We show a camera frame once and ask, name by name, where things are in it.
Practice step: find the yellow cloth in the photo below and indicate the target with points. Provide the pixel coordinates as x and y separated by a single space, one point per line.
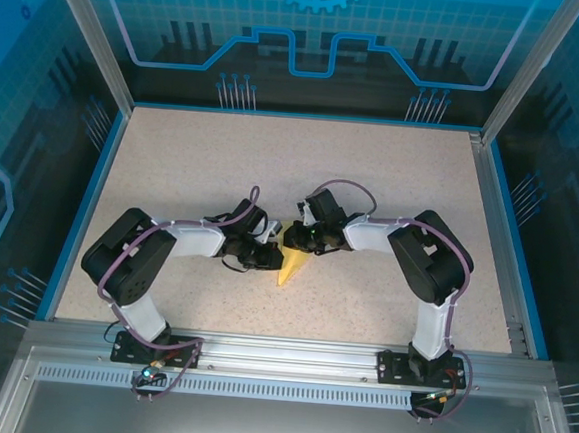
290 267

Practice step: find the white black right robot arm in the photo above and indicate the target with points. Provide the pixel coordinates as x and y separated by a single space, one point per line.
431 258

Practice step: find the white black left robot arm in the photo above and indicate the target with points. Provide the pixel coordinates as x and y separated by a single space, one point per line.
125 259

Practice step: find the grey metal tray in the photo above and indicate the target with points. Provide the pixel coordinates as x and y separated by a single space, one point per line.
272 431

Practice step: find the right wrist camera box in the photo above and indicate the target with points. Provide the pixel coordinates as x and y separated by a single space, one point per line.
305 213

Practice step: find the aluminium mounting rail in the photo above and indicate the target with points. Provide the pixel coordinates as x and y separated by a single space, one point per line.
283 356

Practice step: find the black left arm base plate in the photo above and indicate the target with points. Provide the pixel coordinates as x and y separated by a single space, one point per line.
183 356

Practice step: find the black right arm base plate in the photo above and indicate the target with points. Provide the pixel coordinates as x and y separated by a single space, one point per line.
390 367

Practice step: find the aluminium side rail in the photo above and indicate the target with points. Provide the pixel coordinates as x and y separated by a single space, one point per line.
497 218

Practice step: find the aluminium frame post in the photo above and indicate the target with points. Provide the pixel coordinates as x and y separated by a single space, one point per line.
95 36
524 69

